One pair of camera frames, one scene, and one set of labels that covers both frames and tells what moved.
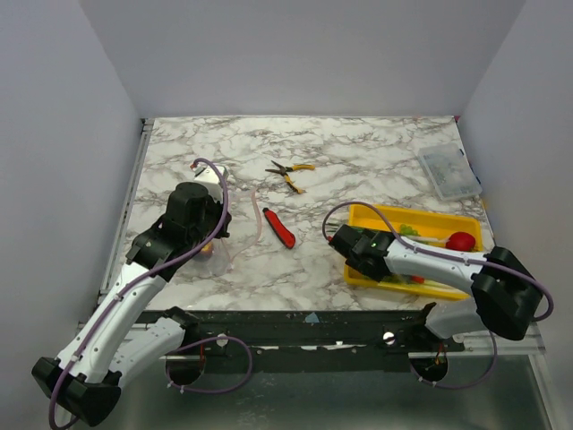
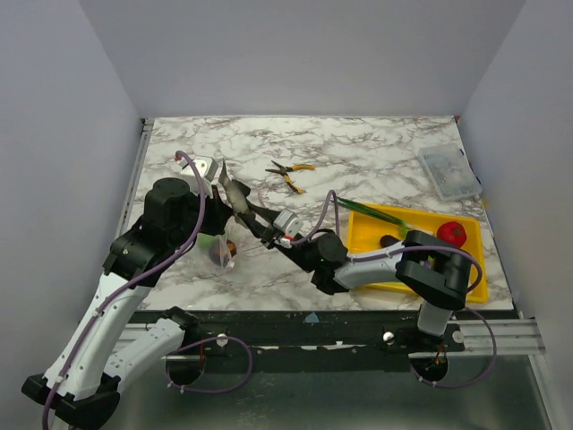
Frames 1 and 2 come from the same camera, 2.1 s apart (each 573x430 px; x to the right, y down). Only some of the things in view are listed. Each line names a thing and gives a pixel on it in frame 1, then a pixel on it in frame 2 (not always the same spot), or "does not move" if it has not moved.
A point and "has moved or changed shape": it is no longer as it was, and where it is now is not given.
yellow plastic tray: x=425 y=226 does not move
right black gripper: x=342 y=235 to x=269 y=233
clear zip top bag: x=244 y=212 has moved or changed shape
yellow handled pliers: x=284 y=172 does not move
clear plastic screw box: x=449 y=171 does not move
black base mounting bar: x=404 y=332 does not move
